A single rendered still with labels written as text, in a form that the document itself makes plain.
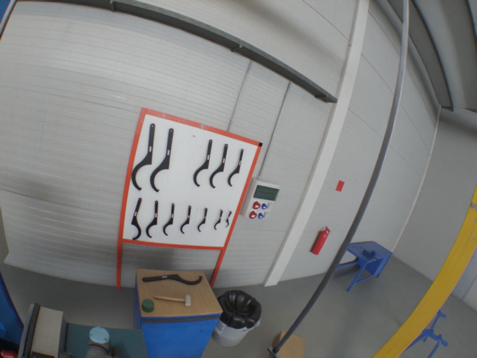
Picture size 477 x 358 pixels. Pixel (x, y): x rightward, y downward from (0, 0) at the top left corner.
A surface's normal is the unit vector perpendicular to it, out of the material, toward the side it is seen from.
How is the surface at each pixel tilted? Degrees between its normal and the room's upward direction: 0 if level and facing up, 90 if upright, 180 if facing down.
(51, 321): 0
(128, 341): 0
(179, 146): 90
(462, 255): 90
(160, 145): 90
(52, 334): 0
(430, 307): 90
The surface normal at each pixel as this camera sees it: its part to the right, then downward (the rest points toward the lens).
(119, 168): 0.43, 0.32
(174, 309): 0.31, -0.93
